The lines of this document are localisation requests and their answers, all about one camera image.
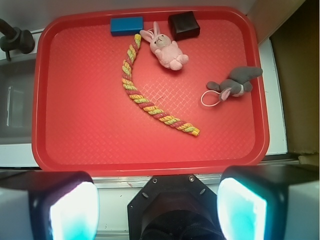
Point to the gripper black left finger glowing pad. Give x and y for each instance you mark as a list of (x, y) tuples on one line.
[(48, 205)]

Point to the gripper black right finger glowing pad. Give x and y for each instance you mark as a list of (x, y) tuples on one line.
[(270, 202)]

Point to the gray plush animal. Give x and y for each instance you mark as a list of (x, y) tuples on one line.
[(236, 85)]

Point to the stainless steel sink basin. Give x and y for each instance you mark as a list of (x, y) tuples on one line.
[(16, 101)]

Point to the red plastic tray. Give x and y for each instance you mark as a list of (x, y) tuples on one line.
[(83, 118)]

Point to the pink plush bunny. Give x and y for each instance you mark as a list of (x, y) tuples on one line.
[(167, 51)]

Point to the brown cardboard box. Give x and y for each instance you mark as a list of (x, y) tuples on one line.
[(296, 51)]

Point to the dark brown square block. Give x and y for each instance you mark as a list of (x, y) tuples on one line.
[(183, 26)]

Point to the blue rectangular block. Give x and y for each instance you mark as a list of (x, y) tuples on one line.
[(126, 26)]

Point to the twisted multicolor rope toy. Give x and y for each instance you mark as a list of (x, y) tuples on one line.
[(137, 97)]

